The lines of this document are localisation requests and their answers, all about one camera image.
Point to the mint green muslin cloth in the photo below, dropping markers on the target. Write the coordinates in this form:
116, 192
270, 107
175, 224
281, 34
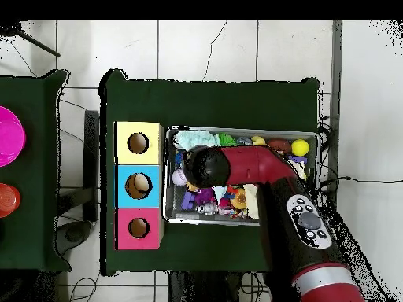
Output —
195, 139

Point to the clear mesh bin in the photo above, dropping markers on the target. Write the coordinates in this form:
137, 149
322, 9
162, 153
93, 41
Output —
179, 217

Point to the wooden box with three holes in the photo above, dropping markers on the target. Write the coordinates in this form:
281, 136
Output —
123, 189

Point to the white baseball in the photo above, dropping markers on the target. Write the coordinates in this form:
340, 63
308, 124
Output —
179, 177

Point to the large green spiky ball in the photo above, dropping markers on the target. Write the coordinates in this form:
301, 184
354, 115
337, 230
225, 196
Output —
227, 140

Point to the cream yellow muslin cloth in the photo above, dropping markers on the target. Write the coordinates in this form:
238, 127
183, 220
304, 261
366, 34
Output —
252, 201

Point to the dark green table cloth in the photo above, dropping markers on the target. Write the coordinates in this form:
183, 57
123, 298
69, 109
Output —
208, 100

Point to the brown toy football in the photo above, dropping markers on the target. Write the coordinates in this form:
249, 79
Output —
279, 145

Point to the yellow ball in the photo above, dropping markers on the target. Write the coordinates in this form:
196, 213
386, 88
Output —
300, 148

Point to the black floor stand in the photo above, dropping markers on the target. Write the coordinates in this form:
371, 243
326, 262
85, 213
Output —
91, 163

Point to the green cloth side table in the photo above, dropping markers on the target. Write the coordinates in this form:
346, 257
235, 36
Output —
34, 245

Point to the pink bowl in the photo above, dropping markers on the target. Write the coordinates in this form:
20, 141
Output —
9, 136

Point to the red cup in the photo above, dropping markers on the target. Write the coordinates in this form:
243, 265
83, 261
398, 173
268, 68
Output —
8, 200

